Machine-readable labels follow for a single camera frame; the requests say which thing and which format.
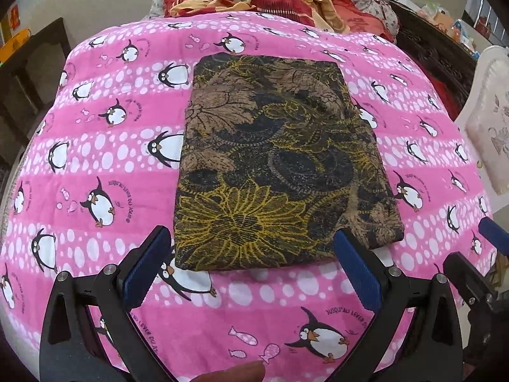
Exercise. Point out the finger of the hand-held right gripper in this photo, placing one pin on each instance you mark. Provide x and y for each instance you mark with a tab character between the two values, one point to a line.
495	234
465	274

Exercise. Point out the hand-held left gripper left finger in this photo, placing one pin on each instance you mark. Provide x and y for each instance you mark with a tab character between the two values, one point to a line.
145	270

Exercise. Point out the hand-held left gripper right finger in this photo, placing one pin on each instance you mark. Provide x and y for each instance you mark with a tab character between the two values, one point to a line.
358	274

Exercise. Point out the brown floral batik shirt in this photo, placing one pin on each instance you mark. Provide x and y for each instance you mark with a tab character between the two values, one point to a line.
278	159

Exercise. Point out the person's left hand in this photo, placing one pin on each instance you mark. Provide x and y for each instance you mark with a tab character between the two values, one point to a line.
230	374

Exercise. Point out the cream embroidered cushion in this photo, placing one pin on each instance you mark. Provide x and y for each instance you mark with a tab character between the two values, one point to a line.
493	139

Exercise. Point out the pink penguin print blanket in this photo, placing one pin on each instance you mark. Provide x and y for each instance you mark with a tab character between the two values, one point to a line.
99	147

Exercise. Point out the white chair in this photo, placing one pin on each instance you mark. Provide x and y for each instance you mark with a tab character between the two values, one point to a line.
497	63

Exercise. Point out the dark carved wooden headboard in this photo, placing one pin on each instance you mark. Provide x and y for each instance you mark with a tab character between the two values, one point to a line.
429	51

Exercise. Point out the small orange carton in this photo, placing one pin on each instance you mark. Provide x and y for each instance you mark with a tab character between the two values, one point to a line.
443	20

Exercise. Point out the green plastic bag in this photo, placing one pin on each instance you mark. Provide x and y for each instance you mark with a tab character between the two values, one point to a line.
428	10

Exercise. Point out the dark wooden table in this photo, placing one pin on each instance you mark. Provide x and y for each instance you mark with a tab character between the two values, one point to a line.
39	59

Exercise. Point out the white paper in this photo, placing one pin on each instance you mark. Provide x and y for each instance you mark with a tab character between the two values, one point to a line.
401	0

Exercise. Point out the orange box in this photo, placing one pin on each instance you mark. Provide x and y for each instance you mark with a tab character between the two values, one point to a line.
14	45

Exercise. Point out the orange wall sticker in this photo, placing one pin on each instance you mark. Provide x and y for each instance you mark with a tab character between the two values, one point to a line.
14	16

